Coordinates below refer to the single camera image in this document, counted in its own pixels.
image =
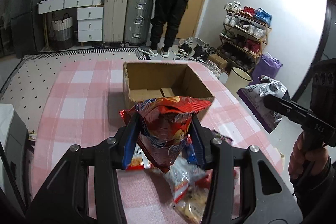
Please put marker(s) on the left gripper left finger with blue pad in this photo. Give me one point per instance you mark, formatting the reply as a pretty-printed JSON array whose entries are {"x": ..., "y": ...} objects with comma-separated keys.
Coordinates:
[{"x": 83, "y": 185}]

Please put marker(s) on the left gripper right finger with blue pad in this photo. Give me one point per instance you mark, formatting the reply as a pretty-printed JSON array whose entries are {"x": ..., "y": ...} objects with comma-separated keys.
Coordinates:
[{"x": 245, "y": 187}]

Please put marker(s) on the silver purple snack bag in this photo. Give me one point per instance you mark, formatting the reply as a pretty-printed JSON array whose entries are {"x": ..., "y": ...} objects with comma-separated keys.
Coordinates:
[{"x": 261, "y": 98}]

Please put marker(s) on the yellow cookie pack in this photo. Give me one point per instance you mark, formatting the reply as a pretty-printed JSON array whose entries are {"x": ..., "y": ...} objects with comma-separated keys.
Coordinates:
[{"x": 192, "y": 204}]

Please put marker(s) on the red white balloon snack bag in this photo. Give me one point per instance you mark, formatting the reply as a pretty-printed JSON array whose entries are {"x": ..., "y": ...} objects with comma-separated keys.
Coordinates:
[{"x": 183, "y": 175}]

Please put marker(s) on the red chip bag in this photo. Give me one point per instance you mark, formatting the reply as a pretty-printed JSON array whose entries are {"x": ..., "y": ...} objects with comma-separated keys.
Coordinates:
[{"x": 164, "y": 126}]

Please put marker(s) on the white noodle snack bag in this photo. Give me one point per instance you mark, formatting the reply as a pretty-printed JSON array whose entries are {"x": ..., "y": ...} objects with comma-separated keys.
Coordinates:
[{"x": 139, "y": 160}]

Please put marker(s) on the purple grape candy bag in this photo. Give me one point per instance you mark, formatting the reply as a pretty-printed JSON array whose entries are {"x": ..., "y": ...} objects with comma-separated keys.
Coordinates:
[{"x": 222, "y": 137}]

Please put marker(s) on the blue oreo cookie pack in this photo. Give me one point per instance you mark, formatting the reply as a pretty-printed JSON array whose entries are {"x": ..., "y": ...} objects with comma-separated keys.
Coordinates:
[{"x": 189, "y": 153}]

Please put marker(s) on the person's right hand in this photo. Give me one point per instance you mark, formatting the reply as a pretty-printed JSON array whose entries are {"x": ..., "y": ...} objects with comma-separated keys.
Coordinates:
[{"x": 318, "y": 157}]

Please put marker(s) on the cream trash bin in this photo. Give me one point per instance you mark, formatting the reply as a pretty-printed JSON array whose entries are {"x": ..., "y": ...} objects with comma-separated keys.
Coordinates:
[{"x": 237, "y": 79}]

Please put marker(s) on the pink checkered tablecloth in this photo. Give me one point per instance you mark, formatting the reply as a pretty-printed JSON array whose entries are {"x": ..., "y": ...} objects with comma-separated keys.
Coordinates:
[{"x": 83, "y": 108}]

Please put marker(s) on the small cardboard box on floor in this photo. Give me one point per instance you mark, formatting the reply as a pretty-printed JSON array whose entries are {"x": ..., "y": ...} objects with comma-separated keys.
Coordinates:
[{"x": 218, "y": 61}]

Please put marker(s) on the wooden shoe rack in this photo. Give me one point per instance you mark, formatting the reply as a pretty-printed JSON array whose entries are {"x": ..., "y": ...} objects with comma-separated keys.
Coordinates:
[{"x": 243, "y": 40}]

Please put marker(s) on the dotted floor rug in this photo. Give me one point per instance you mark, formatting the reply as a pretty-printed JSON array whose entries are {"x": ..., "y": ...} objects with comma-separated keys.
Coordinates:
[{"x": 31, "y": 78}]

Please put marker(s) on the SF cardboard box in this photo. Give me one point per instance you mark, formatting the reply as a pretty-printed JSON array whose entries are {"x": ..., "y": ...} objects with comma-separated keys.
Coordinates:
[{"x": 147, "y": 80}]

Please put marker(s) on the pile of sneakers on floor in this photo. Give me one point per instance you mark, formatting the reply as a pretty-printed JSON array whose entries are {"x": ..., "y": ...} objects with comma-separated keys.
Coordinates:
[{"x": 191, "y": 50}]

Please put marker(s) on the wooden door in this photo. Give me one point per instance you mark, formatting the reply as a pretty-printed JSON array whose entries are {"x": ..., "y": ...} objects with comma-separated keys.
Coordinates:
[{"x": 190, "y": 20}]

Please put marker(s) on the striped laundry basket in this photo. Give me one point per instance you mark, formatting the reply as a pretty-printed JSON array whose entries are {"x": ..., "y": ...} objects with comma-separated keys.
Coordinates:
[{"x": 63, "y": 31}]

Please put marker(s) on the white drawer desk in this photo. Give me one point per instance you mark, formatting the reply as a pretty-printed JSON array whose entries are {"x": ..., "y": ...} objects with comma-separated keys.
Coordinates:
[{"x": 87, "y": 16}]

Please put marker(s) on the dark refrigerator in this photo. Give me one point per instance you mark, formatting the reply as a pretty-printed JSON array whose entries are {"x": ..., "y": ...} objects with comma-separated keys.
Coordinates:
[{"x": 21, "y": 27}]

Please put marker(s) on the beige suitcase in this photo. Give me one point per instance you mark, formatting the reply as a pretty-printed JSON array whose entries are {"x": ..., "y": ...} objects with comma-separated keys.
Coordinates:
[{"x": 113, "y": 22}]

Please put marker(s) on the silver suitcase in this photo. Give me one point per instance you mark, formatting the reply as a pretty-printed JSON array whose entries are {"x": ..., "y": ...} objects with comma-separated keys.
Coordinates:
[{"x": 137, "y": 23}]

